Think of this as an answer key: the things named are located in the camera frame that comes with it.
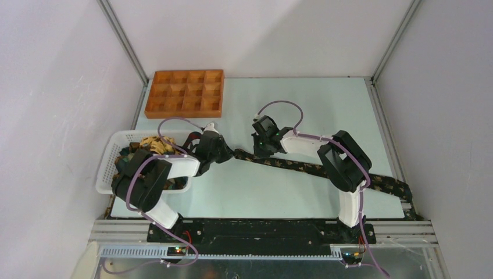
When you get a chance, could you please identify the black gold floral tie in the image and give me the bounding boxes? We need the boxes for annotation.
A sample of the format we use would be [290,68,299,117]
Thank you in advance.
[233,148,413,203]

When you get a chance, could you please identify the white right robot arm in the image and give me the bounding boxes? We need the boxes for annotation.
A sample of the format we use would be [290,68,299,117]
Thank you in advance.
[252,116,371,243]

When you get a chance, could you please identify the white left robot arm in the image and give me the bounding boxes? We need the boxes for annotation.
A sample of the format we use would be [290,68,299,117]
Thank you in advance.
[111,131,233,242]

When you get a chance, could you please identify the dark red striped tie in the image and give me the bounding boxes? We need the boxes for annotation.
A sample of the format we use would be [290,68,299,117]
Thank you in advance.
[181,131,202,152]

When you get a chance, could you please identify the wooden compartment tray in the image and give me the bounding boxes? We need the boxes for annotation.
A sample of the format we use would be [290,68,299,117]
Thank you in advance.
[144,69,224,119]

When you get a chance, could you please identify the green gold patterned tie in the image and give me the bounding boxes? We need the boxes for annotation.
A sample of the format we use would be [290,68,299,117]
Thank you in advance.
[113,135,182,191]

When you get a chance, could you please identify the white plastic basket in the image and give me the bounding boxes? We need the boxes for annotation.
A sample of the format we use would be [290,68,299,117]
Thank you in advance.
[95,130,200,195]

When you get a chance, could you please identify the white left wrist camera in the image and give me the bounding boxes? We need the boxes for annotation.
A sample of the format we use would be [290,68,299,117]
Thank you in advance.
[203,122,220,134]

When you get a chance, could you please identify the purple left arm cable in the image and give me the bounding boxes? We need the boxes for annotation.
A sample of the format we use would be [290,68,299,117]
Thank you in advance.
[101,117,205,275]

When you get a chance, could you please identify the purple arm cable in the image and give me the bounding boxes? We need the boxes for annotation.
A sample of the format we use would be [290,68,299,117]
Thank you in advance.
[256,100,391,279]
[101,117,205,275]

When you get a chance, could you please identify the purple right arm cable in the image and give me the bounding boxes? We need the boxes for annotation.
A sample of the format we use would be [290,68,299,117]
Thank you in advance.
[256,100,391,279]

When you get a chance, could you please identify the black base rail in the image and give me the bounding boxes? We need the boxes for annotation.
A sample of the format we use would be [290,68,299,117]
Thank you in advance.
[147,218,376,256]

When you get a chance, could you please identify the aluminium frame rail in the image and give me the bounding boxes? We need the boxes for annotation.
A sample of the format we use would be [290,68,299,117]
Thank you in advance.
[89,220,439,260]

